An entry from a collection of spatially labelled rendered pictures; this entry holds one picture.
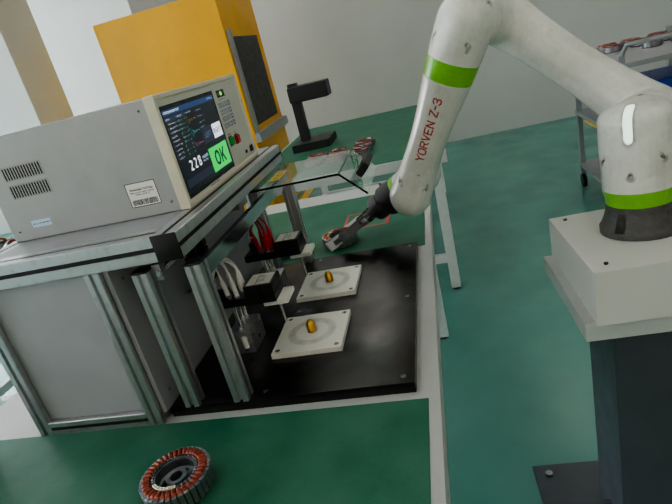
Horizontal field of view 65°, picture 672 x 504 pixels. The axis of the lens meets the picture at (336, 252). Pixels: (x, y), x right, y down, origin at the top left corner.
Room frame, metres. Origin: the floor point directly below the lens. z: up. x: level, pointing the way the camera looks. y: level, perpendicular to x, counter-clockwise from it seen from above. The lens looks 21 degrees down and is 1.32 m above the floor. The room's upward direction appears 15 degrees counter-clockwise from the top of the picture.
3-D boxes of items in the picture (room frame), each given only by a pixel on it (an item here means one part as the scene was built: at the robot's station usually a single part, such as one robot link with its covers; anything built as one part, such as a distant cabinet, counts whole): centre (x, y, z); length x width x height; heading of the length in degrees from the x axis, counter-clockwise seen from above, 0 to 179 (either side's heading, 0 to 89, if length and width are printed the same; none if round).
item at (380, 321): (1.12, 0.08, 0.76); 0.64 x 0.47 x 0.02; 166
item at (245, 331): (1.03, 0.23, 0.80); 0.07 x 0.05 x 0.06; 166
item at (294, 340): (1.00, 0.09, 0.78); 0.15 x 0.15 x 0.01; 76
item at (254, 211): (1.14, 0.16, 1.03); 0.62 x 0.01 x 0.03; 166
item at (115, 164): (1.21, 0.37, 1.22); 0.44 x 0.39 x 0.20; 166
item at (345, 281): (1.23, 0.03, 0.78); 0.15 x 0.15 x 0.01; 76
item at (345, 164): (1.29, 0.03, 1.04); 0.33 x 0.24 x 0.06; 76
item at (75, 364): (0.90, 0.53, 0.91); 0.28 x 0.03 x 0.32; 76
